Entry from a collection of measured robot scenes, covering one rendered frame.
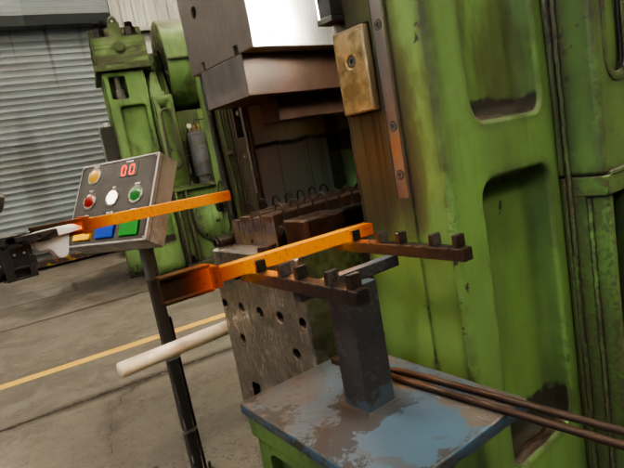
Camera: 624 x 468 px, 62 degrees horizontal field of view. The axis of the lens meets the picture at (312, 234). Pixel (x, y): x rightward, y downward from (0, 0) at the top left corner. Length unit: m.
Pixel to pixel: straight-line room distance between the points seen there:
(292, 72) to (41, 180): 8.03
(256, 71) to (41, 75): 8.20
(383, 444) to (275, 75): 0.85
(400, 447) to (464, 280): 0.40
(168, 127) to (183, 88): 0.51
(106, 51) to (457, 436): 5.81
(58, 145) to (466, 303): 8.49
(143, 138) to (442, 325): 5.35
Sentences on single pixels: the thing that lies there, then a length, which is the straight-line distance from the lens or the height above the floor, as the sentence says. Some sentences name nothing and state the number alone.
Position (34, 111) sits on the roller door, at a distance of 9.27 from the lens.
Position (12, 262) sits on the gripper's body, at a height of 1.03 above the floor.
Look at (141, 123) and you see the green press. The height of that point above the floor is 1.71.
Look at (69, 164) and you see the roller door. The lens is 9.20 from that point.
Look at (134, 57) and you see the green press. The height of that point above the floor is 2.42.
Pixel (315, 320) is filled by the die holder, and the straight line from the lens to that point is 1.14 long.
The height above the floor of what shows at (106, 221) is 1.06.
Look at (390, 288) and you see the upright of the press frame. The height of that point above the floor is 0.79.
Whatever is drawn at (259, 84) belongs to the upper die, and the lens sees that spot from 1.25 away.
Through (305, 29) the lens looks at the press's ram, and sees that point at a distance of 1.30.
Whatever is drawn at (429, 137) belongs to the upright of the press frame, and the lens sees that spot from 1.04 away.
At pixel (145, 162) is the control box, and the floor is 1.18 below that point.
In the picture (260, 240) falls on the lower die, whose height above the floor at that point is 0.93.
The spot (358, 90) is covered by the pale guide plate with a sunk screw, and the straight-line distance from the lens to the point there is 1.12.
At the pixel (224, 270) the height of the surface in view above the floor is 0.96.
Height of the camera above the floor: 1.13
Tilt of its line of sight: 9 degrees down
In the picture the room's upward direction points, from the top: 10 degrees counter-clockwise
